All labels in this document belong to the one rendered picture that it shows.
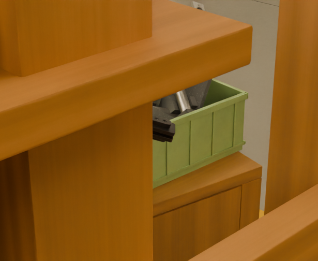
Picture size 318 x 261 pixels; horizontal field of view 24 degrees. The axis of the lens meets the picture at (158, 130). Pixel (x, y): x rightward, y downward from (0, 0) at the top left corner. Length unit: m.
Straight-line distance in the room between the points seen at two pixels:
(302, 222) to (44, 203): 0.36
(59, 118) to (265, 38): 4.82
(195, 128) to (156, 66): 1.30
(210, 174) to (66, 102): 1.42
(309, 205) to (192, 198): 0.99
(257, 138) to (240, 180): 1.94
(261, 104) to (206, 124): 2.37
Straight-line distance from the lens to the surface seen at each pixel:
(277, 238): 0.87
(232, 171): 1.98
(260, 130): 4.01
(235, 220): 2.04
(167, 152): 1.88
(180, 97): 1.94
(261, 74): 4.73
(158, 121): 1.07
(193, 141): 1.93
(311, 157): 0.99
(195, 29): 0.69
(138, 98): 0.62
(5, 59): 0.60
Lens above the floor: 1.76
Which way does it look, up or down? 26 degrees down
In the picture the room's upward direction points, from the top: straight up
